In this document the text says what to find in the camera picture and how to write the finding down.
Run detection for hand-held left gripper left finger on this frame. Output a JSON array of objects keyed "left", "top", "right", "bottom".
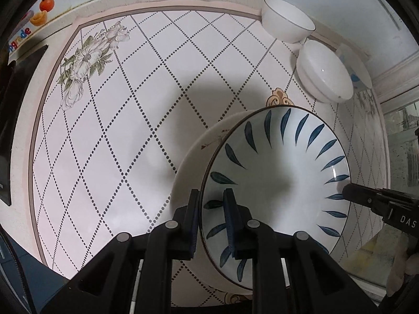
[{"left": 42, "top": 189, "right": 201, "bottom": 314}]

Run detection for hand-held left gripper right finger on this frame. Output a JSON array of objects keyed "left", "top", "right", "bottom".
[{"left": 223, "top": 188, "right": 380, "bottom": 314}]

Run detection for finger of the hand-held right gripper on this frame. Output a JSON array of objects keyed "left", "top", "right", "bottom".
[{"left": 342, "top": 183, "right": 392, "bottom": 217}]

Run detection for white floral plate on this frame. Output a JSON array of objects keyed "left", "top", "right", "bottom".
[{"left": 170, "top": 109, "right": 259, "bottom": 293}]

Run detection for blue leaf pattern plate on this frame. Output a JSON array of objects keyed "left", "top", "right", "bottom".
[{"left": 200, "top": 106, "right": 351, "bottom": 283}]

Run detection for white bowl with blue print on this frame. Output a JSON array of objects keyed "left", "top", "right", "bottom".
[{"left": 337, "top": 44, "right": 374, "bottom": 89}]

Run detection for white bowl with thin rim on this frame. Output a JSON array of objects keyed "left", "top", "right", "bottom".
[
  {"left": 261, "top": 0, "right": 316, "bottom": 44},
  {"left": 295, "top": 40, "right": 354, "bottom": 104}
]

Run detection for person's right hand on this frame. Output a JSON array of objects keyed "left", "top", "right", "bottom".
[{"left": 384, "top": 235, "right": 414, "bottom": 296}]

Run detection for glass sliding door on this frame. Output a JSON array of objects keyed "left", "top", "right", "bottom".
[{"left": 370, "top": 69, "right": 419, "bottom": 291}]

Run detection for floral diamond-pattern tablecloth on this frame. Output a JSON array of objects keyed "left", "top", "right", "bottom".
[{"left": 31, "top": 2, "right": 392, "bottom": 306}]

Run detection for blue base cabinet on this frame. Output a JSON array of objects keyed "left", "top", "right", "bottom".
[{"left": 0, "top": 232, "right": 69, "bottom": 314}]

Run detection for black induction cooktop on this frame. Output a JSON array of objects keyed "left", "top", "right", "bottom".
[{"left": 0, "top": 44, "right": 49, "bottom": 206}]

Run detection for colourful fruit wall stickers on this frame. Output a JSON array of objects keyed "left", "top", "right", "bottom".
[{"left": 7, "top": 0, "right": 54, "bottom": 53}]

